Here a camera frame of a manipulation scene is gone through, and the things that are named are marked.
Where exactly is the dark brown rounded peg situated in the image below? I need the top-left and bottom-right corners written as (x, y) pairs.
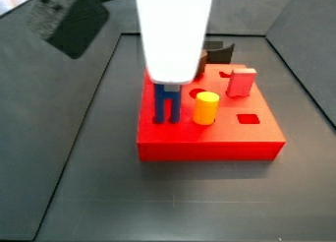
top-left (195, 49), bottom-right (208, 79)

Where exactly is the pink rectangular block peg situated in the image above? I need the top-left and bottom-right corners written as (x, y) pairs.
top-left (226, 68), bottom-right (258, 97)

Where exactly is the yellow cylinder peg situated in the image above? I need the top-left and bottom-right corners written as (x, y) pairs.
top-left (194, 91), bottom-right (219, 125)

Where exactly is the black curved holder stand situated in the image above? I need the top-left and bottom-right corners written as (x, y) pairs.
top-left (204, 41), bottom-right (235, 64)

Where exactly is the red peg board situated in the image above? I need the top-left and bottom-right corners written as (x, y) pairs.
top-left (136, 64), bottom-right (287, 161)

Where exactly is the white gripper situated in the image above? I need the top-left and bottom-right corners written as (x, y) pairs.
top-left (136, 0), bottom-right (212, 92)

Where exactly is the blue square-circle peg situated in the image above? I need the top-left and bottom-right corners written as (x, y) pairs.
top-left (154, 84), bottom-right (182, 123)

